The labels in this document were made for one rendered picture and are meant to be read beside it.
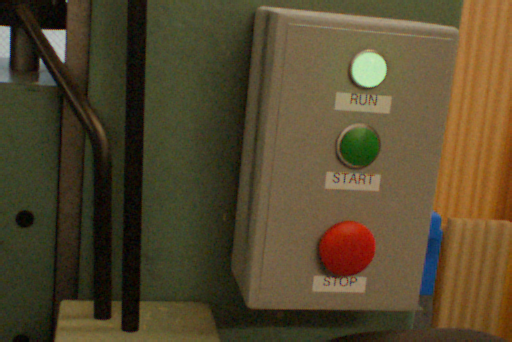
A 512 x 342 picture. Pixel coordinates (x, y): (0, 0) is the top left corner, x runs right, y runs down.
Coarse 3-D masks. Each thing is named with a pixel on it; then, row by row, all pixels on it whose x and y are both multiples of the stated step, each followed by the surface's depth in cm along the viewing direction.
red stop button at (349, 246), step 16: (336, 224) 40; (352, 224) 40; (336, 240) 39; (352, 240) 39; (368, 240) 40; (336, 256) 40; (352, 256) 40; (368, 256) 40; (336, 272) 40; (352, 272) 40
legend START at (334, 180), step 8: (328, 176) 39; (336, 176) 40; (344, 176) 40; (352, 176) 40; (360, 176) 40; (368, 176) 40; (376, 176) 40; (328, 184) 40; (336, 184) 40; (344, 184) 40; (352, 184) 40; (360, 184) 40; (368, 184) 40; (376, 184) 40
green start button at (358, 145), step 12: (348, 132) 39; (360, 132) 39; (372, 132) 39; (336, 144) 39; (348, 144) 39; (360, 144) 39; (372, 144) 39; (348, 156) 39; (360, 156) 39; (372, 156) 39; (360, 168) 40
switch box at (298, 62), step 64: (256, 64) 41; (320, 64) 38; (448, 64) 39; (256, 128) 40; (320, 128) 39; (384, 128) 39; (256, 192) 40; (320, 192) 40; (384, 192) 40; (256, 256) 40; (320, 256) 41; (384, 256) 41
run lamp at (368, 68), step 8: (360, 56) 38; (368, 56) 38; (376, 56) 38; (352, 64) 38; (360, 64) 38; (368, 64) 38; (376, 64) 38; (384, 64) 38; (352, 72) 38; (360, 72) 38; (368, 72) 38; (376, 72) 38; (384, 72) 38; (352, 80) 38; (360, 80) 38; (368, 80) 38; (376, 80) 38; (368, 88) 39
